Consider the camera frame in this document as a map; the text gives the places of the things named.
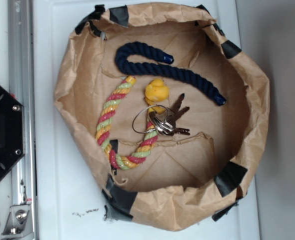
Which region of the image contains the silver key bunch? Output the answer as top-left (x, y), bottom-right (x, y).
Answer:
top-left (132, 93), bottom-right (190, 136)

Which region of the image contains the yellow rubber duck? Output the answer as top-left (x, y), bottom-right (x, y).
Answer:
top-left (144, 78), bottom-right (170, 114)

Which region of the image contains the brown paper bag bin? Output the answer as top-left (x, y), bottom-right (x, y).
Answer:
top-left (54, 2), bottom-right (270, 231)

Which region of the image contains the multicolour twisted rope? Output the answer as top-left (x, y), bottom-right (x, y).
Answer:
top-left (95, 76), bottom-right (163, 171)

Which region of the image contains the navy blue rope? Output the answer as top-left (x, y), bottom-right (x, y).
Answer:
top-left (115, 42), bottom-right (227, 107)

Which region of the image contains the aluminium extrusion rail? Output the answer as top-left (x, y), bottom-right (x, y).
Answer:
top-left (7, 0), bottom-right (39, 240)

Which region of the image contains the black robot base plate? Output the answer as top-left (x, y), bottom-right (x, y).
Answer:
top-left (0, 86), bottom-right (24, 181)

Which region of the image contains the metal corner bracket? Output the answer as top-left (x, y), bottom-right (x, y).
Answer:
top-left (1, 204), bottom-right (33, 239)

